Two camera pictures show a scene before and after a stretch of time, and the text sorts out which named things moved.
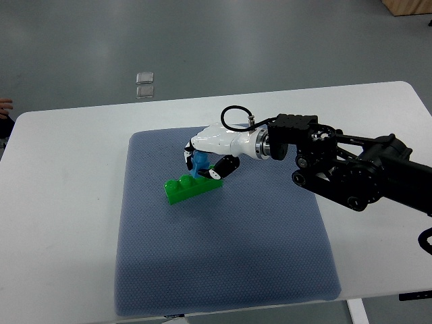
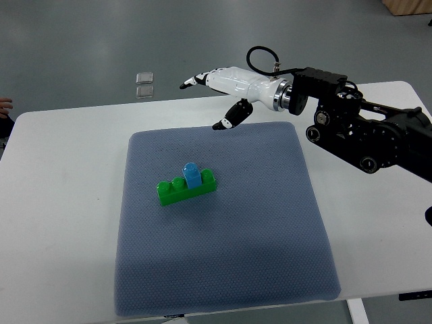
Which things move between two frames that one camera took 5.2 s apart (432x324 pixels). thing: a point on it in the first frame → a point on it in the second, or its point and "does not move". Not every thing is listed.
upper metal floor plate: [144, 77] does not move
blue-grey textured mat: [258, 240] does not move
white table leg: [357, 311] does not move
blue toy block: [200, 160] → [192, 174]
